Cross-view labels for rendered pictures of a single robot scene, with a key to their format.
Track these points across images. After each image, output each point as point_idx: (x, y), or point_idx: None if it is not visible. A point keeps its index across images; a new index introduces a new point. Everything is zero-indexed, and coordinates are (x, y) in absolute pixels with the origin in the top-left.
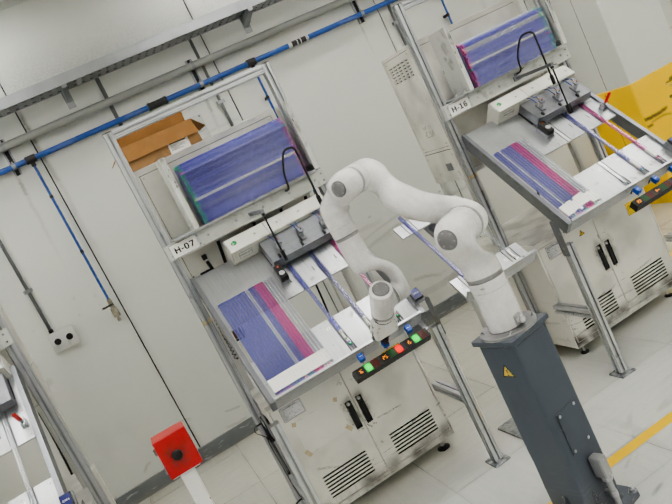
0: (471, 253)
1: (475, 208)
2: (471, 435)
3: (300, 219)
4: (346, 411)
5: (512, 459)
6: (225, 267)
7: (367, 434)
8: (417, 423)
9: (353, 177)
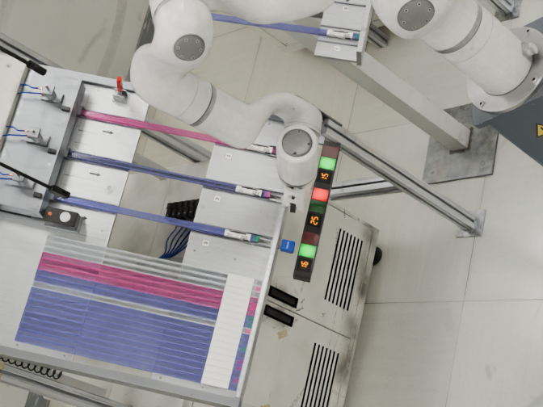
0: (450, 9)
1: None
2: (394, 216)
3: (10, 115)
4: (267, 318)
5: (490, 211)
6: None
7: (305, 321)
8: (341, 257)
9: (198, 12)
